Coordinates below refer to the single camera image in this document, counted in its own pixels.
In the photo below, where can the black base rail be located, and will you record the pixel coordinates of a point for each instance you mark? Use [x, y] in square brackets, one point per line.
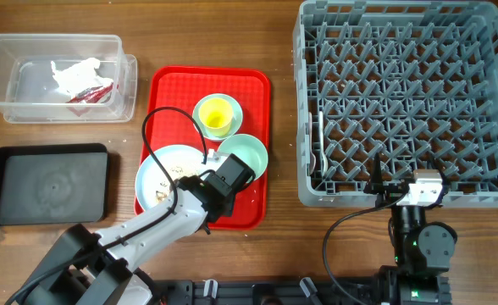
[367, 290]

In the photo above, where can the red plastic tray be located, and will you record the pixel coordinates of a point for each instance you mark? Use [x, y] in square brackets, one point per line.
[176, 90]

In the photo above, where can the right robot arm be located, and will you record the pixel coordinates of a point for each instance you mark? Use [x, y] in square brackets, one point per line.
[423, 250]

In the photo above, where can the white spoon in rack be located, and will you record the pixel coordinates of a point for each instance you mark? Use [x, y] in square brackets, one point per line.
[324, 160]

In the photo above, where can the white napkin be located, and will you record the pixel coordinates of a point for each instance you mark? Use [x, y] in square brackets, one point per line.
[80, 77]

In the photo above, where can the rice and food scraps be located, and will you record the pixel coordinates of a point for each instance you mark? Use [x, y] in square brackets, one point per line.
[175, 170]

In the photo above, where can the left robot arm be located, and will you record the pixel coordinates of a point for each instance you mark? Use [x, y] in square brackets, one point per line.
[96, 268]

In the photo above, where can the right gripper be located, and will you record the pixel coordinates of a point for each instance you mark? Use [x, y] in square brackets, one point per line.
[392, 193]

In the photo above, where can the clear plastic bin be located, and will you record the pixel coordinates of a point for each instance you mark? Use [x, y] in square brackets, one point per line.
[30, 95]

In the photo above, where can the grey dishwasher rack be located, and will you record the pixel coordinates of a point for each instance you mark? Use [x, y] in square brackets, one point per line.
[404, 79]

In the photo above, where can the yellow plastic cup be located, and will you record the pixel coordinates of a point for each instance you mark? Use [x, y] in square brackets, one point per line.
[216, 114]

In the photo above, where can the red foil wrapper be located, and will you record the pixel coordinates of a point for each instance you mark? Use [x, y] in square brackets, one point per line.
[92, 94]

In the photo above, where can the black waste tray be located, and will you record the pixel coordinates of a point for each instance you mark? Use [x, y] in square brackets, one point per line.
[53, 184]

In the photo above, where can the light blue plate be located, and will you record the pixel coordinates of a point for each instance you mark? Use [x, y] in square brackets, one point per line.
[152, 186]

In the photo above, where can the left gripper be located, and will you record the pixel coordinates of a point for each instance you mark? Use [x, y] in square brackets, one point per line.
[230, 204]

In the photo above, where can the green bowl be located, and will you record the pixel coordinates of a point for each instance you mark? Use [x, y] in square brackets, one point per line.
[249, 149]

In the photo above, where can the light blue bowl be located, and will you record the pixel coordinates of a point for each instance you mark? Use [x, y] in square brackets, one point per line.
[237, 119]

